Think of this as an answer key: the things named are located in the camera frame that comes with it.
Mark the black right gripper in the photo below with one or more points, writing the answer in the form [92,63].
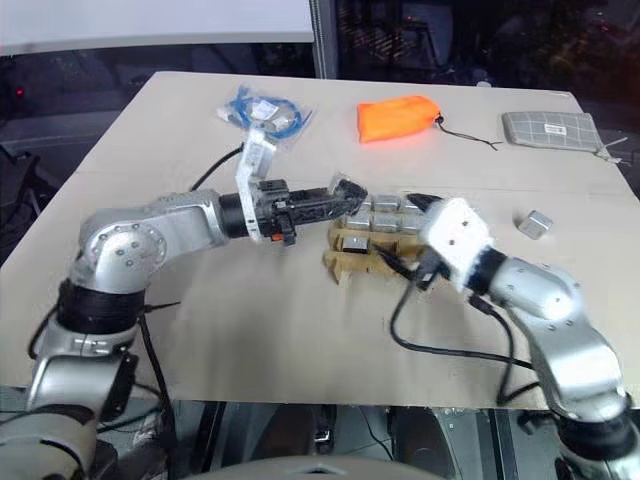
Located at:
[427,272]

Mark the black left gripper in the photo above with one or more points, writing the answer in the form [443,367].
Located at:
[275,210]

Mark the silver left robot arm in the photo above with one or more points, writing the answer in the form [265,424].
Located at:
[130,240]

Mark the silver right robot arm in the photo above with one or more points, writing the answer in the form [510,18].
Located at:
[560,325]

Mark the wooden tray of metal blocks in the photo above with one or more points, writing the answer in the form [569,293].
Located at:
[350,265]

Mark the loose silver metal block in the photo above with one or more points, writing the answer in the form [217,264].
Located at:
[535,223]

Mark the grey checked pouch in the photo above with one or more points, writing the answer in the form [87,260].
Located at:
[547,129]

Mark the white board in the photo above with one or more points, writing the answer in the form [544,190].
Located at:
[150,22]

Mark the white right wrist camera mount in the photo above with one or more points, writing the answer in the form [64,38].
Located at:
[457,240]

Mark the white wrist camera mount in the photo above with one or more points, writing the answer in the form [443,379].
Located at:
[457,240]
[255,160]

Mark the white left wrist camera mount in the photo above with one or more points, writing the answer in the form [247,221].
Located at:
[255,160]

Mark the grey metal post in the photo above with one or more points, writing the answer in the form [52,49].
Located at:
[325,37]

